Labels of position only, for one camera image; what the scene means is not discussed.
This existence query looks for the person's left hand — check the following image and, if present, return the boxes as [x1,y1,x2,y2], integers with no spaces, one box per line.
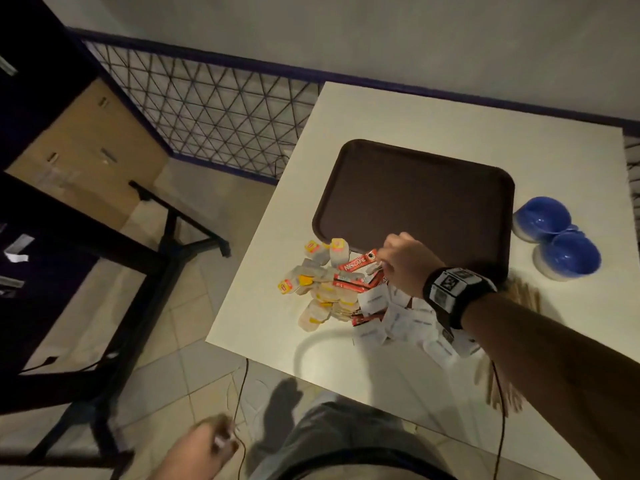
[149,413,240,480]

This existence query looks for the person's right hand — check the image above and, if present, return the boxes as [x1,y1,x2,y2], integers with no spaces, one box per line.
[375,232,446,299]

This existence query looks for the red Nescafe coffee sachets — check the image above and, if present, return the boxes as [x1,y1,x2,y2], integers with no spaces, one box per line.
[332,248,386,328]

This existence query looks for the pile of white sugar packets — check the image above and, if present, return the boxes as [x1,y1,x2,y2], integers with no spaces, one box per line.
[351,283,482,368]

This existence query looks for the brown plastic tray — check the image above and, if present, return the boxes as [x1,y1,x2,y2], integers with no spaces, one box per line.
[311,139,516,285]

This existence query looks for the pile of tea bags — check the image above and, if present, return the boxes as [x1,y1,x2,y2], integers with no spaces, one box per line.
[277,238,361,333]

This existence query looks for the bundle of wooden stir sticks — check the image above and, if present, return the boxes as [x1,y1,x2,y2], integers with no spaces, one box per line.
[475,274,543,415]

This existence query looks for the person's right forearm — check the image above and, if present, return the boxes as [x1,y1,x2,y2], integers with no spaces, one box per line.
[459,293,640,480]

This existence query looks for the person's grey trousers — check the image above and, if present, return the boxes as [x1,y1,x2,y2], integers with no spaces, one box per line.
[247,392,459,480]

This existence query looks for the black wristband white markers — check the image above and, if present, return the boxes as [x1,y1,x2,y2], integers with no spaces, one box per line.
[423,267,499,331]

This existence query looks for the blue and white bowl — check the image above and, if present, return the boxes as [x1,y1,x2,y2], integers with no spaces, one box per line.
[532,230,603,282]
[511,196,579,244]

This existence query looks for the black metal table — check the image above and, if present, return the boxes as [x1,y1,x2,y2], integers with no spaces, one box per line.
[0,172,232,480]

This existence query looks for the purple metal mesh railing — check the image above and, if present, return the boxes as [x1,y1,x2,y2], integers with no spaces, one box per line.
[67,27,640,255]

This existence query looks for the dark cabinet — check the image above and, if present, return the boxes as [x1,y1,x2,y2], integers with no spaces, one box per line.
[0,0,101,171]

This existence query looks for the black cable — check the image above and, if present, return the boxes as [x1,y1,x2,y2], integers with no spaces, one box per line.
[233,358,250,480]

